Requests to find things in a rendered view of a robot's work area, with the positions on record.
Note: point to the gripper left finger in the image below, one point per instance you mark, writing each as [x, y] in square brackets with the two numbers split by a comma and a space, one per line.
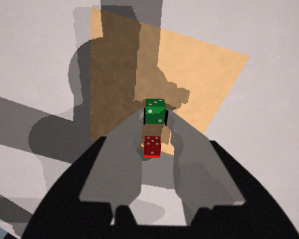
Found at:
[85, 196]

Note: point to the tan mat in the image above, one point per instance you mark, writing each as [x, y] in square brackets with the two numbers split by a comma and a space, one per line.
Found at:
[131, 61]

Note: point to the green die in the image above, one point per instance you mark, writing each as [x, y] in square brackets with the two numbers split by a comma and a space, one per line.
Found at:
[155, 110]

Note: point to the red die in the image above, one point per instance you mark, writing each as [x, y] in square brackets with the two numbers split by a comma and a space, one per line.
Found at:
[152, 147]

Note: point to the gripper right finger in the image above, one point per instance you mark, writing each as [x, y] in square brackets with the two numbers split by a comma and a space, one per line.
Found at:
[208, 176]

